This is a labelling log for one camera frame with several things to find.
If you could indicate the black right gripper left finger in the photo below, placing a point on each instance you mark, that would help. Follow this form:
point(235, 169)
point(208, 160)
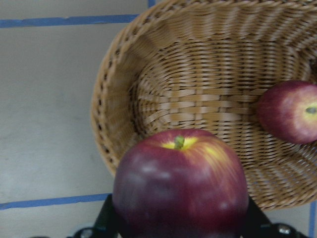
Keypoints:
point(105, 225)

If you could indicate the wicker basket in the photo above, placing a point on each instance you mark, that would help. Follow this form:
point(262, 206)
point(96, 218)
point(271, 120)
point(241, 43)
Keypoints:
point(204, 64)

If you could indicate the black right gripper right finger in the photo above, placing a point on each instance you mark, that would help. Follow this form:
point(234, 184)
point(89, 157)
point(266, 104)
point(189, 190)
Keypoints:
point(257, 224)

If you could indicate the dark red apple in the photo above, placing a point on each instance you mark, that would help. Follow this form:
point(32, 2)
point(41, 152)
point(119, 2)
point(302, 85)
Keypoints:
point(181, 183)

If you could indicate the red yellow apple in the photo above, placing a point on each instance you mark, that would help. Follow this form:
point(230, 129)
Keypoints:
point(288, 111)

